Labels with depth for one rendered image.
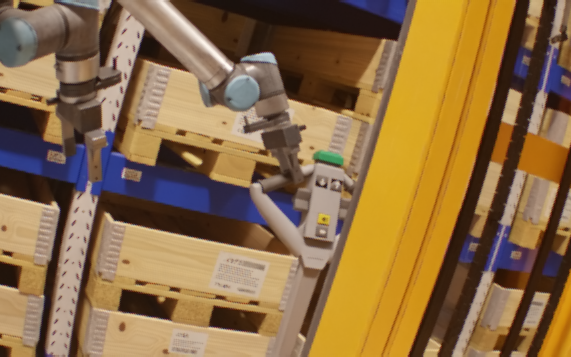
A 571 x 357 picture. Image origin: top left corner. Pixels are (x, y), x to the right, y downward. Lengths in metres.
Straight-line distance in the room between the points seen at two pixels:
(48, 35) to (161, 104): 1.36
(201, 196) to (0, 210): 0.79
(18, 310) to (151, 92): 0.94
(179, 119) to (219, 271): 0.58
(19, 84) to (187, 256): 0.90
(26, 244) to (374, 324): 1.62
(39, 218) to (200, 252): 0.63
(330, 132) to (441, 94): 1.69
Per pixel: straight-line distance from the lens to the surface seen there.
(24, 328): 2.73
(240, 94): 1.83
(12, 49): 1.26
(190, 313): 2.82
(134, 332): 2.79
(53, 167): 2.61
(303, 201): 2.05
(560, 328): 1.72
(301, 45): 3.62
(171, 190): 2.72
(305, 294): 2.10
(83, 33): 1.33
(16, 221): 2.58
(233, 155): 2.71
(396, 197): 1.21
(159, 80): 2.57
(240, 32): 4.00
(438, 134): 1.19
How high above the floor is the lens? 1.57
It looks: 6 degrees down
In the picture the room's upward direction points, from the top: 17 degrees clockwise
